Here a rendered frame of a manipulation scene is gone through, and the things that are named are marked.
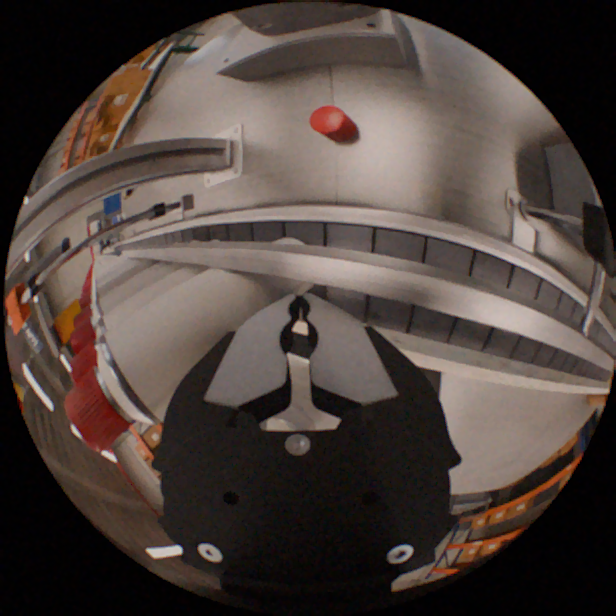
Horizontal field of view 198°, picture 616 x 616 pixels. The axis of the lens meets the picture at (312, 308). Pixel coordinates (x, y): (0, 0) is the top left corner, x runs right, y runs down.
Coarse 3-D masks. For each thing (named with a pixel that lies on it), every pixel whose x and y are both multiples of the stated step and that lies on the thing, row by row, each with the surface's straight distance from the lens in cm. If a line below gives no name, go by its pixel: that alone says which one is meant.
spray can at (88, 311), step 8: (144, 264) 25; (152, 264) 25; (128, 272) 25; (136, 272) 24; (112, 280) 25; (120, 280) 24; (104, 288) 24; (112, 288) 24; (96, 296) 24; (80, 312) 26; (88, 312) 25; (80, 320) 25
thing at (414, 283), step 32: (128, 256) 38; (160, 256) 20; (192, 256) 14; (224, 256) 11; (256, 256) 9; (288, 256) 8; (320, 256) 8; (352, 256) 8; (384, 256) 8; (352, 288) 7; (384, 288) 7; (416, 288) 7; (448, 288) 7; (480, 288) 8; (480, 320) 8; (512, 320) 8; (544, 320) 10; (576, 352) 14; (608, 352) 23
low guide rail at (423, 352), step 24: (384, 336) 15; (408, 336) 16; (432, 360) 15; (456, 360) 15; (480, 360) 17; (504, 360) 19; (528, 384) 21; (552, 384) 24; (576, 384) 30; (600, 384) 48
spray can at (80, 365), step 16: (176, 272) 16; (192, 272) 16; (144, 288) 16; (160, 288) 15; (128, 304) 15; (144, 304) 14; (112, 320) 14; (80, 352) 16; (96, 352) 15; (80, 368) 15
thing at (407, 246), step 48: (144, 240) 55; (192, 240) 31; (240, 240) 22; (336, 240) 16; (384, 240) 15; (432, 240) 15; (336, 288) 17; (528, 288) 19; (432, 336) 18; (480, 336) 19
